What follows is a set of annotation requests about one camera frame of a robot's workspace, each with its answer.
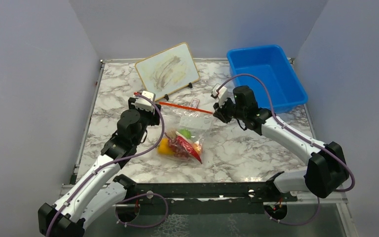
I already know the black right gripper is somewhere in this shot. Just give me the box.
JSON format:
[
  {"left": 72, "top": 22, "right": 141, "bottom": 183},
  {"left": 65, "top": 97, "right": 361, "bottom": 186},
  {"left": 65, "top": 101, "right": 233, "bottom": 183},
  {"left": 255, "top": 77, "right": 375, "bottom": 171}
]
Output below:
[{"left": 213, "top": 95, "right": 246, "bottom": 124}]

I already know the yellow bell pepper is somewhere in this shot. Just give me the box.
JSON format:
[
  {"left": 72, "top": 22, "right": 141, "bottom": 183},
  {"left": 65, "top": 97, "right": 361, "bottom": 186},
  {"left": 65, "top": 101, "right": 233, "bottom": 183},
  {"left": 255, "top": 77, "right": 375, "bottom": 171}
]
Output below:
[{"left": 157, "top": 138, "right": 174, "bottom": 156}]

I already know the clear zip bag orange zipper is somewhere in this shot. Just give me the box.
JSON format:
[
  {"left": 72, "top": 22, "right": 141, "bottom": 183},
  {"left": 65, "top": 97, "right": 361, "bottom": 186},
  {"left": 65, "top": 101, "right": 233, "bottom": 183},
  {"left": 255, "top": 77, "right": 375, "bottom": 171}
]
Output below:
[{"left": 157, "top": 102, "right": 214, "bottom": 164}]

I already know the green lime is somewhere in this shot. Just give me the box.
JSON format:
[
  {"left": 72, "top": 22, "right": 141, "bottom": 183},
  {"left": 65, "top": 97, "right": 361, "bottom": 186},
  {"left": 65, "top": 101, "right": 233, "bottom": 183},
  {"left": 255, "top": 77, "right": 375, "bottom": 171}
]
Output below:
[{"left": 179, "top": 128, "right": 192, "bottom": 139}]

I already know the red chili pepper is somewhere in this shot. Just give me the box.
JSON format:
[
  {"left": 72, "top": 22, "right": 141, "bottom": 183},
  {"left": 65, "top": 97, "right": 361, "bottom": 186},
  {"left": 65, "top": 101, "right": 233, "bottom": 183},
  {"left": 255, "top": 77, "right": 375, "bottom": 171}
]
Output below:
[{"left": 176, "top": 133, "right": 203, "bottom": 164}]

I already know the red grape bunch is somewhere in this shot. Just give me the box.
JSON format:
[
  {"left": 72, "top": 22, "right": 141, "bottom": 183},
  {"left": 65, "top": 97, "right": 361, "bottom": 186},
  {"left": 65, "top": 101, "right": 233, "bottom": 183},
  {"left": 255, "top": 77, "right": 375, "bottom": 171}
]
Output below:
[{"left": 167, "top": 137, "right": 191, "bottom": 160}]

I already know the peach fruit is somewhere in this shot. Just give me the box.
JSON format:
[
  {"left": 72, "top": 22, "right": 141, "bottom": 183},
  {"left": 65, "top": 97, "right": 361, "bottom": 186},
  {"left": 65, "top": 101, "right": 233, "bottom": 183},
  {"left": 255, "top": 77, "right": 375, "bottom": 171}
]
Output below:
[{"left": 193, "top": 143, "right": 202, "bottom": 155}]

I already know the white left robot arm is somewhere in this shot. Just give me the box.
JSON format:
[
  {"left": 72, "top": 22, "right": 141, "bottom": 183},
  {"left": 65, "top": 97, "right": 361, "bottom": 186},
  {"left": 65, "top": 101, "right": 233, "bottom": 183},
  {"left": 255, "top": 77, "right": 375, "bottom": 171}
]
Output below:
[{"left": 38, "top": 94, "right": 165, "bottom": 237}]

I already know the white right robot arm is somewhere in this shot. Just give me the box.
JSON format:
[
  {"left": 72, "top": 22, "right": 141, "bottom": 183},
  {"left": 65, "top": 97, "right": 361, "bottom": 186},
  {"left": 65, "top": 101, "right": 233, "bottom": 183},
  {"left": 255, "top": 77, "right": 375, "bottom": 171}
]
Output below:
[{"left": 211, "top": 84, "right": 350, "bottom": 201}]

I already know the red white staple box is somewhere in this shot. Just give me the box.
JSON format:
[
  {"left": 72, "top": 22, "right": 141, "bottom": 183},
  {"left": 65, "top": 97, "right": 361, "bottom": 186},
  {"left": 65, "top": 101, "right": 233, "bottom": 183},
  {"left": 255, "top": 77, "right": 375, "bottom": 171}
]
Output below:
[{"left": 189, "top": 98, "right": 200, "bottom": 109}]

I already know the blue plastic bin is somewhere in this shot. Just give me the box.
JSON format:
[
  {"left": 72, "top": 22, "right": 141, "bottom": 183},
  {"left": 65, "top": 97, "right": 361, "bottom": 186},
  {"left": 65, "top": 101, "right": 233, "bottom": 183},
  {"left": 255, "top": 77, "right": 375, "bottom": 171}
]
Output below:
[{"left": 227, "top": 44, "right": 308, "bottom": 114}]

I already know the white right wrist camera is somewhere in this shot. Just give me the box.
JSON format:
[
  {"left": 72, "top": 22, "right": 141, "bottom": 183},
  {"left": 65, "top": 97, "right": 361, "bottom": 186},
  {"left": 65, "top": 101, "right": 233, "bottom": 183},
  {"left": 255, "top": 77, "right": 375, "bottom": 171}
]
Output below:
[{"left": 211, "top": 84, "right": 228, "bottom": 108}]

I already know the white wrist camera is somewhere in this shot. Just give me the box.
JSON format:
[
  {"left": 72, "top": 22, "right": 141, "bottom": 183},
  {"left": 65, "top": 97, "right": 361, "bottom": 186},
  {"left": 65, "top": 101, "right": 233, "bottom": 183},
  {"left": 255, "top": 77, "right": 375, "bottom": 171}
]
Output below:
[
  {"left": 211, "top": 84, "right": 228, "bottom": 108},
  {"left": 134, "top": 90, "right": 155, "bottom": 114}
]

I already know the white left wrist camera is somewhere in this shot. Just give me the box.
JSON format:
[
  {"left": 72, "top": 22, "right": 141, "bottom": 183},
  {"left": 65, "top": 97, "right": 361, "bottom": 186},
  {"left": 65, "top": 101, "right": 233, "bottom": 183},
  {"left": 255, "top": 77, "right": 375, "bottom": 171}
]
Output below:
[{"left": 134, "top": 90, "right": 155, "bottom": 114}]

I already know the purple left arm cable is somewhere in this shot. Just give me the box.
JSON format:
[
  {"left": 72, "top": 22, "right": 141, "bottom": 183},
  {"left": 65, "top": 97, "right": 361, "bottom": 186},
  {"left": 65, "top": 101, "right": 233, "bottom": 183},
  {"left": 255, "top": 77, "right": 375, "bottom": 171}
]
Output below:
[{"left": 45, "top": 93, "right": 165, "bottom": 237}]

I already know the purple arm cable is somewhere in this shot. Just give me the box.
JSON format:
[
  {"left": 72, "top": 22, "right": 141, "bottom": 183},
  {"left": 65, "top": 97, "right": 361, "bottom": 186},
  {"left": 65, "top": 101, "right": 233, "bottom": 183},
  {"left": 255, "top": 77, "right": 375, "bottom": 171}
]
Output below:
[
  {"left": 45, "top": 93, "right": 165, "bottom": 237},
  {"left": 215, "top": 73, "right": 356, "bottom": 193}
]

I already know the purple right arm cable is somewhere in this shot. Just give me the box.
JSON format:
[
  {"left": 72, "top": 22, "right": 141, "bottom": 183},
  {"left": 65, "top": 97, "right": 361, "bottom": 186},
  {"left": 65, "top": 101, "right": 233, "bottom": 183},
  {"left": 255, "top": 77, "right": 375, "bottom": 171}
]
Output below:
[{"left": 215, "top": 73, "right": 356, "bottom": 193}]

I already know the small whiteboard yellow frame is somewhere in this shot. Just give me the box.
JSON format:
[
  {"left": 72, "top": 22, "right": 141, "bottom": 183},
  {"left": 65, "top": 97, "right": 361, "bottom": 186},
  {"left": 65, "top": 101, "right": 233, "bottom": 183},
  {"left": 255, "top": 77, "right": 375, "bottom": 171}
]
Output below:
[{"left": 135, "top": 42, "right": 200, "bottom": 100}]

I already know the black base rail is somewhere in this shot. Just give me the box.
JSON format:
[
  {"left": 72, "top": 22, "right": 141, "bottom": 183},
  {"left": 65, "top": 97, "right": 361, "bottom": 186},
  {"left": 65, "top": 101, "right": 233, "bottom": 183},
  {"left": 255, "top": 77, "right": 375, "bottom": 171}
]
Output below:
[{"left": 113, "top": 174, "right": 298, "bottom": 215}]

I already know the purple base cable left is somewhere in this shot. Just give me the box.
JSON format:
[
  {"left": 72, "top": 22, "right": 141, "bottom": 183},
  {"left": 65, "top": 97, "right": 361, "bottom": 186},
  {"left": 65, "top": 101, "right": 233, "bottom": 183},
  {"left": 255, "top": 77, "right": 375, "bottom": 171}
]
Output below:
[{"left": 114, "top": 191, "right": 169, "bottom": 229}]

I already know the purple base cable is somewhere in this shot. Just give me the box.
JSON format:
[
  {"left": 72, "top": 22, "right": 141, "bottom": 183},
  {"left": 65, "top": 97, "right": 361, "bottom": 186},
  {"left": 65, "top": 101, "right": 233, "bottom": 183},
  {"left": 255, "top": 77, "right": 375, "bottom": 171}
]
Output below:
[
  {"left": 264, "top": 198, "right": 321, "bottom": 227},
  {"left": 114, "top": 191, "right": 169, "bottom": 229}
]

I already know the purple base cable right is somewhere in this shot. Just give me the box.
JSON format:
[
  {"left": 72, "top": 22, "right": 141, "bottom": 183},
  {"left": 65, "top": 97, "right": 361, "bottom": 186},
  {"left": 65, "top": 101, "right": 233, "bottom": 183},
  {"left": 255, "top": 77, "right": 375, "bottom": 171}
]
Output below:
[{"left": 264, "top": 198, "right": 321, "bottom": 227}]

